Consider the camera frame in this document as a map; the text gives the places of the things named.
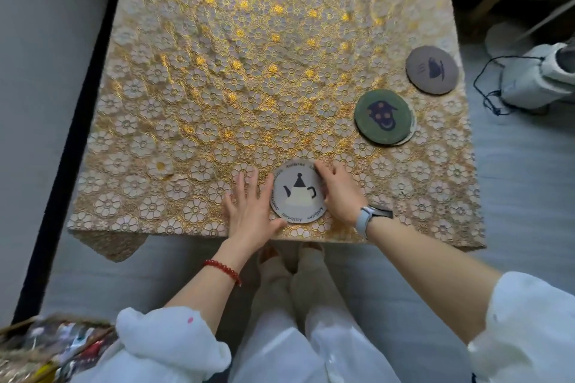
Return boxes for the white round coaster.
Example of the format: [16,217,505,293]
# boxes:
[392,110,417,147]

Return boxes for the gold floral lace tablecloth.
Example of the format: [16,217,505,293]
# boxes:
[67,0,487,262]

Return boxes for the green face print coaster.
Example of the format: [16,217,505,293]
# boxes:
[353,89,412,146]

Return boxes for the person's left hand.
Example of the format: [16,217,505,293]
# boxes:
[223,168,287,259]

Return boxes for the person's left forearm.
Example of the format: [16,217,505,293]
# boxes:
[164,237,271,321]

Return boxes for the grey cup print coaster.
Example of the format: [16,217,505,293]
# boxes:
[405,45,460,95]

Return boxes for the grey smartwatch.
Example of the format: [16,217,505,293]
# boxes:
[356,203,394,241]

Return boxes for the white sleeve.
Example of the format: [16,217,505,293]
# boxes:
[467,270,575,383]
[83,306,232,383]

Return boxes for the white handheld appliance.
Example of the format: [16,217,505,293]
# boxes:
[499,37,575,110]

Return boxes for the round white stand base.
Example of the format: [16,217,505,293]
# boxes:
[484,21,536,58]

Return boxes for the red bead bracelet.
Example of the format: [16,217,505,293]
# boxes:
[202,259,243,287]

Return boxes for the person's right forearm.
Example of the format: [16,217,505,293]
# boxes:
[366,216,503,345]

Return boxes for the white right sleeve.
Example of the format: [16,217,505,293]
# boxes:
[467,270,575,383]

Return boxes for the black cable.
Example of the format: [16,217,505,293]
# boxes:
[473,55,514,117]

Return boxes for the grey teapot print coaster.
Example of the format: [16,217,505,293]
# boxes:
[269,164,329,223]

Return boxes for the white pole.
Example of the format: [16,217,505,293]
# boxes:
[522,0,575,41]

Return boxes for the beige slipper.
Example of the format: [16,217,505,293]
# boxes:
[298,241,325,259]
[256,244,282,269]

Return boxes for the white left sleeve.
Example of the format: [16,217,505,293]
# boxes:
[83,306,232,383]

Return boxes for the white trousers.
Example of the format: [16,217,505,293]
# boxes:
[228,244,401,383]

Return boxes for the wicker basket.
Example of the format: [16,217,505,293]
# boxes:
[0,313,120,383]

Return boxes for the person's right hand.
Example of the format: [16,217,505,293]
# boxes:
[314,160,368,232]

